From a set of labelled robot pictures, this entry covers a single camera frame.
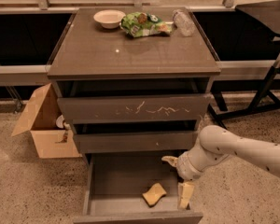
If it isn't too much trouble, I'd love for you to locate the grey middle drawer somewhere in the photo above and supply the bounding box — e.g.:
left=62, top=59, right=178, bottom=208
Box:
left=74, top=120, right=197, bottom=153

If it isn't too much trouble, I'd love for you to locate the grey drawer cabinet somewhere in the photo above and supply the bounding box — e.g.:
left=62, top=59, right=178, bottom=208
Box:
left=47, top=6, right=222, bottom=224

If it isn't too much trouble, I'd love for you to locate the clear plastic bottle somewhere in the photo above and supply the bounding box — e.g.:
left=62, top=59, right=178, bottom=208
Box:
left=173, top=9, right=195, bottom=36

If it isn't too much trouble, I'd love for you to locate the white item in box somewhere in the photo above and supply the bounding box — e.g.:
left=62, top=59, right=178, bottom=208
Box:
left=56, top=115, right=64, bottom=129

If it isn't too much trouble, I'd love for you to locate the grey bottom drawer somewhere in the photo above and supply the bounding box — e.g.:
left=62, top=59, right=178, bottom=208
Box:
left=73, top=151, right=203, bottom=224

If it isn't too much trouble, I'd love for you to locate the black side table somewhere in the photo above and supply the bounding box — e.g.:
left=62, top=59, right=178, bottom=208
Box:
left=208, top=0, right=280, bottom=128

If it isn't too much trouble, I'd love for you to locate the grey top drawer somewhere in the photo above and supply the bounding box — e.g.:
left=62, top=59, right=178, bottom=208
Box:
left=56, top=77, right=213, bottom=125

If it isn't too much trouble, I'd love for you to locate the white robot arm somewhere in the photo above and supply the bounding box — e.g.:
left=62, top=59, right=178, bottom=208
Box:
left=161, top=125, right=280, bottom=210

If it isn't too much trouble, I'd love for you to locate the green chip bag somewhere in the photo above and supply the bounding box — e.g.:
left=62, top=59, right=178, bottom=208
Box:
left=120, top=12, right=172, bottom=38

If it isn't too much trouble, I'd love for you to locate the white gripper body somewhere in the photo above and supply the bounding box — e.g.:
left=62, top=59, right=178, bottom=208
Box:
left=176, top=147, right=211, bottom=181

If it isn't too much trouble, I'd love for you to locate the open cardboard box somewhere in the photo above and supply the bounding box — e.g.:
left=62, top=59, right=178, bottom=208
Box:
left=12, top=84, right=80, bottom=159

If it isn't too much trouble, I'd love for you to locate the white bowl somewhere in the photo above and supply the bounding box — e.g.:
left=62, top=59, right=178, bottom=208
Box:
left=93, top=9, right=125, bottom=29

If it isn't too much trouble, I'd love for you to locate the metal window railing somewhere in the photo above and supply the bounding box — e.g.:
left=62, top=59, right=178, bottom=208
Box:
left=0, top=0, right=280, bottom=87

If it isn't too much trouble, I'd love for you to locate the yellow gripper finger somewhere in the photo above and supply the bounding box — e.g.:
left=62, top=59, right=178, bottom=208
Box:
left=178, top=181, right=195, bottom=210
left=161, top=156, right=177, bottom=168

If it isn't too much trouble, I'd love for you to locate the yellow sponge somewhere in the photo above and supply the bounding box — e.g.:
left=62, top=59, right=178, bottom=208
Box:
left=142, top=183, right=167, bottom=207

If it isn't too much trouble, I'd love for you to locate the grey drawer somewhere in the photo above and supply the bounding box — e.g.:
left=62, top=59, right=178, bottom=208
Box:
left=73, top=151, right=203, bottom=224
left=56, top=77, right=213, bottom=125
left=74, top=120, right=197, bottom=153

